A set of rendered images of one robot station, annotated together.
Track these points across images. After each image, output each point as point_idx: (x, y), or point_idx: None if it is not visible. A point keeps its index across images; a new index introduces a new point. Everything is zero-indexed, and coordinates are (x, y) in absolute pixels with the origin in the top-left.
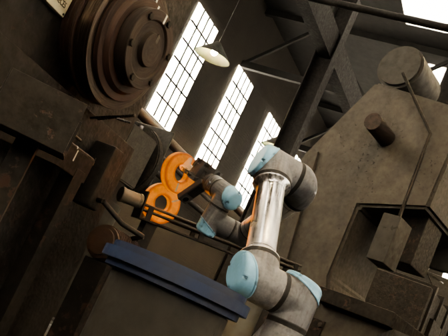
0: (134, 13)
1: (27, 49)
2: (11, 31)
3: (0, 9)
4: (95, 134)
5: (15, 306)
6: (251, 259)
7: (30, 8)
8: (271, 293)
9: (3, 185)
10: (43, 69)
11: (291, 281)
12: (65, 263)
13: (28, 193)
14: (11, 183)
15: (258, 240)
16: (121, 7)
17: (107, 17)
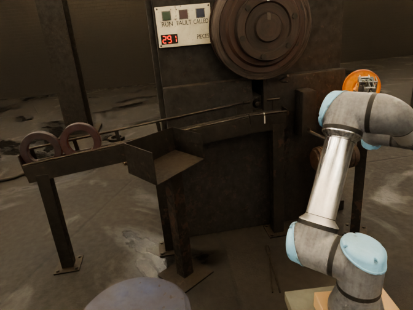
0: (237, 15)
1: (203, 76)
2: (184, 75)
3: (167, 72)
4: (292, 85)
5: (279, 210)
6: (289, 237)
7: (187, 55)
8: (314, 266)
9: (169, 194)
10: (225, 76)
11: (334, 254)
12: None
13: (259, 146)
14: (171, 192)
15: (308, 209)
16: (227, 17)
17: (220, 32)
